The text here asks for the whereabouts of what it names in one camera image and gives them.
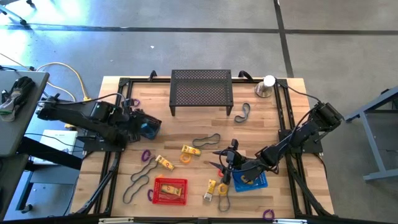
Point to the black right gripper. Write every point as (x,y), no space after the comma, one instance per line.
(245,165)

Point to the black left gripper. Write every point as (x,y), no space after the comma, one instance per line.
(130,124)

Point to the yellow crayon pack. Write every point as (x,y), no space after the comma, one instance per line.
(164,162)
(211,188)
(171,190)
(191,150)

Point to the red plastic basket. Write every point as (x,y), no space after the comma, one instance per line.
(169,202)

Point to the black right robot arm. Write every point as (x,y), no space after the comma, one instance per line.
(298,133)

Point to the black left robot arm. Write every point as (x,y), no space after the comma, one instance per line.
(77,116)

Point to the black side desk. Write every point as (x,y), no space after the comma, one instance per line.
(49,152)

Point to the black plastic basket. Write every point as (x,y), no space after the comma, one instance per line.
(155,119)

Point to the blue plastic basket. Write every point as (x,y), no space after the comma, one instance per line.
(259,183)

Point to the black mesh shelf riser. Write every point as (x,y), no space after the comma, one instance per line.
(201,90)

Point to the white box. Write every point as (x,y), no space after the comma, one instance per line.
(59,137)

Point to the black grey work glove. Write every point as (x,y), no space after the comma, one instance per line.
(21,90)

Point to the grey side table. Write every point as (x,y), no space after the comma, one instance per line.
(12,137)

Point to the black chair base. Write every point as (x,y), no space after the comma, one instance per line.
(23,22)

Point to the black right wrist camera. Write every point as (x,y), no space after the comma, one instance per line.
(234,144)

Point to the grey metal table frame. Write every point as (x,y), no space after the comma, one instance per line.
(371,146)

